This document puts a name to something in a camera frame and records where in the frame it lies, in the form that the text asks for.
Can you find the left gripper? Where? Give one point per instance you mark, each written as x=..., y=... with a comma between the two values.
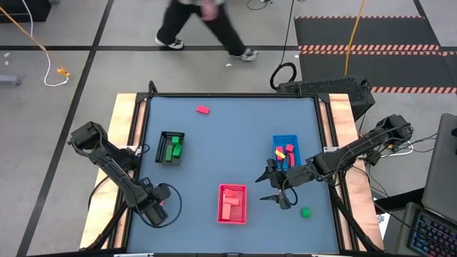
x=151, y=200

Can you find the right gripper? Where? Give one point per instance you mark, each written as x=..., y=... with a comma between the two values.
x=289, y=177

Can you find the green rectangular block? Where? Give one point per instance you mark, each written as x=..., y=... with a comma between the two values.
x=169, y=152

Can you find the green wedge block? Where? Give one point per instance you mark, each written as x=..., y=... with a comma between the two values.
x=177, y=151

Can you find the small green block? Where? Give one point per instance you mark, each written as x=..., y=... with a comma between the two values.
x=175, y=140

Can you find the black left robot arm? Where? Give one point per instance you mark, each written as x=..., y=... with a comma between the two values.
x=107, y=160

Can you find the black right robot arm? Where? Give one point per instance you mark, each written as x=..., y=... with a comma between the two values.
x=357, y=150

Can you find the green cube block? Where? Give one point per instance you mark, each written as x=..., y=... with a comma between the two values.
x=305, y=212

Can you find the red plastic basket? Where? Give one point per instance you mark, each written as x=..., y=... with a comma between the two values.
x=239, y=214

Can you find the blue plastic basket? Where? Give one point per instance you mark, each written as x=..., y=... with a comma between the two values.
x=282, y=140

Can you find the black plastic basket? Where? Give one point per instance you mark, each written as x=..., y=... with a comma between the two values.
x=160, y=151

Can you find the wooden side board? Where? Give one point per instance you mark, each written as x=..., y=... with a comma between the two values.
x=123, y=107
x=341, y=103

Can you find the black perforated computer tower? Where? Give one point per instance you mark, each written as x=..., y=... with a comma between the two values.
x=328, y=87

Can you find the backlit keyboard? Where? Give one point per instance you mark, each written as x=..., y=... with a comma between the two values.
x=433, y=235

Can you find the grey laptop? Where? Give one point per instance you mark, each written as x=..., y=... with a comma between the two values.
x=441, y=171

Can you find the black striped floor mat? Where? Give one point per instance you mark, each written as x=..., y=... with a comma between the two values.
x=357, y=32

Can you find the person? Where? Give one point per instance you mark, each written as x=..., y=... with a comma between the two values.
x=200, y=25

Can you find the black floor box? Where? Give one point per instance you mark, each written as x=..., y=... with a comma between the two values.
x=21, y=10

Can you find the silver metal bracket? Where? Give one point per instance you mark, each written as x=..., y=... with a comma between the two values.
x=326, y=255
x=134, y=255

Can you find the white frame bracket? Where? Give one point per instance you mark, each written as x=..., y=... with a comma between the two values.
x=327, y=149

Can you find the black aluminium table frame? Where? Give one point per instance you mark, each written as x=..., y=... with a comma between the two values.
x=232, y=95

